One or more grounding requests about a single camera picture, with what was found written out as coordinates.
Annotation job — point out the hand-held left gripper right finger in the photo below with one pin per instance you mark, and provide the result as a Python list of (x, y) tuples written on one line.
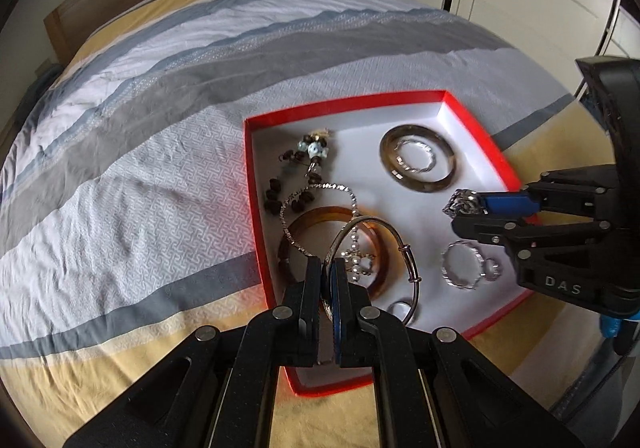
[(340, 313)]

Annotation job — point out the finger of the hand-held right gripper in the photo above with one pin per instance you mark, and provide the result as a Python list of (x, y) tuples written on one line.
[(480, 229), (505, 204)]

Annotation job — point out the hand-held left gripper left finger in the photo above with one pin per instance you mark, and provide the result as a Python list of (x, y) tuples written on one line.
[(315, 293)]

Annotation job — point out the thin silver bangle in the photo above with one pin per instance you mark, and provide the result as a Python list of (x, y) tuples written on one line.
[(412, 263)]

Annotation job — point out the silver twisted bangle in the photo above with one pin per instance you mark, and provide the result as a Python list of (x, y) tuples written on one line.
[(400, 161)]

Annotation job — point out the red cardboard box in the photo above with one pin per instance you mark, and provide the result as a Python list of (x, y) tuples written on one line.
[(360, 148)]

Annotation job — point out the silver studded bangle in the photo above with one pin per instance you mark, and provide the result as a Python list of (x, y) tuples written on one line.
[(452, 280)]

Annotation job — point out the dark grey-brown bangle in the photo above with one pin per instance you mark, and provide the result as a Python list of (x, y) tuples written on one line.
[(420, 187)]

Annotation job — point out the amber bangle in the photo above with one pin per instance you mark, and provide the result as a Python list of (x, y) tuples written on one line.
[(320, 213)]

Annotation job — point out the striped duvet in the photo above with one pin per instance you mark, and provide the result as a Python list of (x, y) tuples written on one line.
[(150, 153)]

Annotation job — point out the teal cloth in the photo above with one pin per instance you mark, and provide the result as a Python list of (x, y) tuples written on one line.
[(42, 84)]

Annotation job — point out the beige wall socket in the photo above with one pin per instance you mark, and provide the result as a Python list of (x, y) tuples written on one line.
[(42, 68)]

